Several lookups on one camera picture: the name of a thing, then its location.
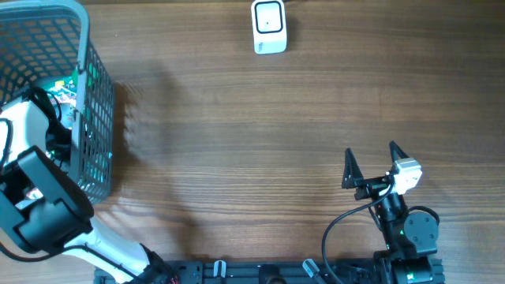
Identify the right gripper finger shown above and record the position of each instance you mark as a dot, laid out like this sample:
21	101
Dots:
352	176
396	152

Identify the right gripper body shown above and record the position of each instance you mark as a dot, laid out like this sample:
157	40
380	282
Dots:
372	188

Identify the green 3M glove package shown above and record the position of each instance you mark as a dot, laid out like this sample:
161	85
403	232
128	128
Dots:
62	93

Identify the small red white box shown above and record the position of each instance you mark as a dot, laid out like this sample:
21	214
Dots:
34	194

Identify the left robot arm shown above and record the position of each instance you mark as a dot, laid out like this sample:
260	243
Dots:
45	213

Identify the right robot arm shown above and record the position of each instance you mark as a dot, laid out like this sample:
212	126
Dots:
410	233

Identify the white barcode scanner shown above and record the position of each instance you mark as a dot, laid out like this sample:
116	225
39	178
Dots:
269	26

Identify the grey plastic mesh basket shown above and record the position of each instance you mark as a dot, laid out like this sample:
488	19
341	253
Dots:
48	40

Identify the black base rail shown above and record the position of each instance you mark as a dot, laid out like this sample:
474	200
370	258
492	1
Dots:
348	271

